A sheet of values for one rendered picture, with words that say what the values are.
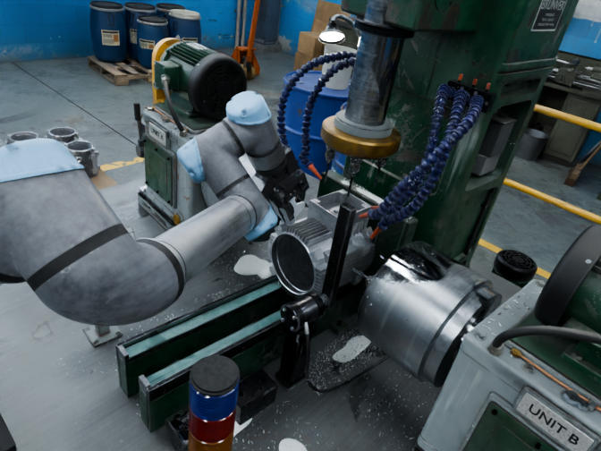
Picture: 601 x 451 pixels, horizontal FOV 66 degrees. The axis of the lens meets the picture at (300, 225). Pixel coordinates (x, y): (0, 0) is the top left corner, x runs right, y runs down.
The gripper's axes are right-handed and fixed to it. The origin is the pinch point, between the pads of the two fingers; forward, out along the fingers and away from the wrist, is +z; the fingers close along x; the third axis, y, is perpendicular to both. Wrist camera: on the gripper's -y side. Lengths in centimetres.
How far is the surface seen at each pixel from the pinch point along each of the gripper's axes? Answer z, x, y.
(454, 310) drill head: -2.8, -43.8, 4.5
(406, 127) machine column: -2.6, -5.2, 38.5
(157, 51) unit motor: -17, 71, 15
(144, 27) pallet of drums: 137, 452, 135
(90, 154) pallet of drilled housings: 82, 215, -12
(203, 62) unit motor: -20, 46, 17
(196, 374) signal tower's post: -34, -35, -34
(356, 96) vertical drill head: -23.4, -6.0, 23.6
